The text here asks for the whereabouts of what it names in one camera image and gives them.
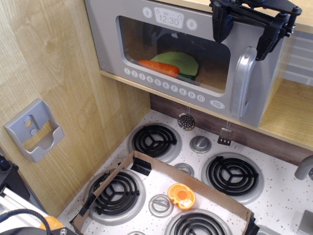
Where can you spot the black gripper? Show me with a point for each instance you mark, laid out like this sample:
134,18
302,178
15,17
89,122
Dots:
276,16

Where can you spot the grey toy microwave door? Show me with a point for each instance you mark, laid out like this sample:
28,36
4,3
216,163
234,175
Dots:
171,49

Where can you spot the light green plate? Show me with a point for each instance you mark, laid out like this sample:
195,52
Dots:
186,63

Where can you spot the orange toy carrot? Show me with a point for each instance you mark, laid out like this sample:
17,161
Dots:
166,69

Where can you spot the wooden toy kitchen shelf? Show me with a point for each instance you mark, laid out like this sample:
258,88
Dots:
288,116

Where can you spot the hanging toy strainer spoon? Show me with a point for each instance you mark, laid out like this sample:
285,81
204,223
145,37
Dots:
186,121

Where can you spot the hanging toy spatula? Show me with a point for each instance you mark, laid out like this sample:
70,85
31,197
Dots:
225,136

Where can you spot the grey back stove knob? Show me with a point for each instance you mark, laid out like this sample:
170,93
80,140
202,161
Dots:
200,144

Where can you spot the grey stove knob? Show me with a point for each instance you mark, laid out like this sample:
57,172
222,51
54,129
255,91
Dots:
160,206
186,168
200,144

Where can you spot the back left stove burner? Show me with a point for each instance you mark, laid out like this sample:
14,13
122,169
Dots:
158,141

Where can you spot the stove burner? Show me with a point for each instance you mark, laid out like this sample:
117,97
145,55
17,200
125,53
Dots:
197,222
120,201
234,175
158,141

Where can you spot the back right stove burner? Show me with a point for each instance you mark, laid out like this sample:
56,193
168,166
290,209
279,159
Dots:
234,175

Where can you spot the grey middle stove knob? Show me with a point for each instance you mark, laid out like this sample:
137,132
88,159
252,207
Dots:
186,168

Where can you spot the grey toy faucet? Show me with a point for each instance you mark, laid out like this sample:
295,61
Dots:
305,169

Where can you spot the brown cardboard barrier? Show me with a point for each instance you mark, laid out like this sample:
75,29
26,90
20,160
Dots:
157,177

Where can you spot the orange toy fruit half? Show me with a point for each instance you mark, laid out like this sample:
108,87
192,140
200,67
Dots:
182,196

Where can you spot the grey front stove knob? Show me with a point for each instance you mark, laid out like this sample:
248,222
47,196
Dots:
160,206

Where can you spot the front right stove burner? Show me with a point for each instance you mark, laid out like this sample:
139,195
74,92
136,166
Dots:
197,222

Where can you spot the grey sink basin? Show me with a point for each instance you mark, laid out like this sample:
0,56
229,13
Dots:
306,224

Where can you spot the front left stove burner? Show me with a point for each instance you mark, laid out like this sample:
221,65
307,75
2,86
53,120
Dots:
120,201

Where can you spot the black device at left edge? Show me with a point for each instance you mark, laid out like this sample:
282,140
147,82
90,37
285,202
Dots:
10,178

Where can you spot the grey wall phone holder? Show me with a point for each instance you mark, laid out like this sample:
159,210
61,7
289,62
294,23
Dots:
26,124

